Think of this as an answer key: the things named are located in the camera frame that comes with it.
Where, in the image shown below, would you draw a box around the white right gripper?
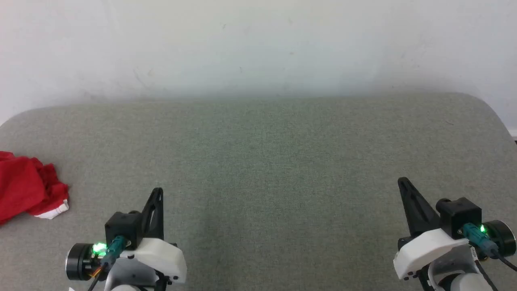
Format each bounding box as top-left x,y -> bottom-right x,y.
393,177 -> 517,280

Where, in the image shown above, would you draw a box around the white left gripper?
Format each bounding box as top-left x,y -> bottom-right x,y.
66,188 -> 187,284

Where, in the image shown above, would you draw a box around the red shorts with white waistband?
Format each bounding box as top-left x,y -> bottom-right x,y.
0,151 -> 70,226

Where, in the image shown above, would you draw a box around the grey-green fabric sofa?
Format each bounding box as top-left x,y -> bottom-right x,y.
0,92 -> 517,291

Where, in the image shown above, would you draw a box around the teal-plug left camera cable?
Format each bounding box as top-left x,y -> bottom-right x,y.
87,236 -> 127,291

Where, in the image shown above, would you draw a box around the teal-plug camera cable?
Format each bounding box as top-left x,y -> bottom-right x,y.
87,236 -> 127,291
460,223 -> 517,272

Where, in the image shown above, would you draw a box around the teal-plug right camera cable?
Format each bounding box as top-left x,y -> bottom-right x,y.
460,223 -> 517,272

